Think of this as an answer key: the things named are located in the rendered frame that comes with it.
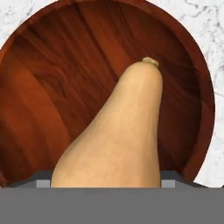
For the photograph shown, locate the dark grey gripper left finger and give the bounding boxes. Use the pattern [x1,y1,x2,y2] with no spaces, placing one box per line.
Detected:
[6,170,54,189]

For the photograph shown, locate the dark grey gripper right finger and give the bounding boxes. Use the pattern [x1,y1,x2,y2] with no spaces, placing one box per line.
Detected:
[160,170,208,189]

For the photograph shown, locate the tan butternut squash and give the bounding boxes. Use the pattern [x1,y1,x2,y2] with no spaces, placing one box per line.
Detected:
[50,56,164,189]

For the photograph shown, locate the brown wooden bowl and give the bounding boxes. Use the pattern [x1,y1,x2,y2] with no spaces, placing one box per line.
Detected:
[0,0,216,189]

